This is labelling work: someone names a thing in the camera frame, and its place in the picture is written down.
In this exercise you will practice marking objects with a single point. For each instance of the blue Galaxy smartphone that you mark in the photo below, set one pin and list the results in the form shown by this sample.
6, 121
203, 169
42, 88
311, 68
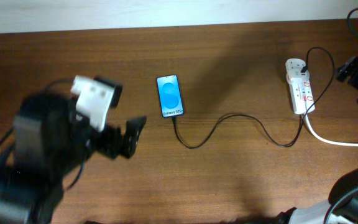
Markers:
169, 94

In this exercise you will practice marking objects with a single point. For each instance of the white USB charger plug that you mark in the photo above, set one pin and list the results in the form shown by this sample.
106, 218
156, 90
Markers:
295, 75

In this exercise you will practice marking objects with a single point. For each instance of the white power strip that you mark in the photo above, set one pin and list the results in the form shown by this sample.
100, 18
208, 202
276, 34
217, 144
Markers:
301, 94

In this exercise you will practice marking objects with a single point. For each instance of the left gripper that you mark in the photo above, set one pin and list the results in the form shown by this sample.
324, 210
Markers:
112, 135

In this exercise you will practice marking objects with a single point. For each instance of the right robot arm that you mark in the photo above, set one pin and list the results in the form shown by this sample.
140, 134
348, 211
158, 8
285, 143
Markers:
342, 204

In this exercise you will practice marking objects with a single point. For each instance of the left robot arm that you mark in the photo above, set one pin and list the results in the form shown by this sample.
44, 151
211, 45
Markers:
54, 135

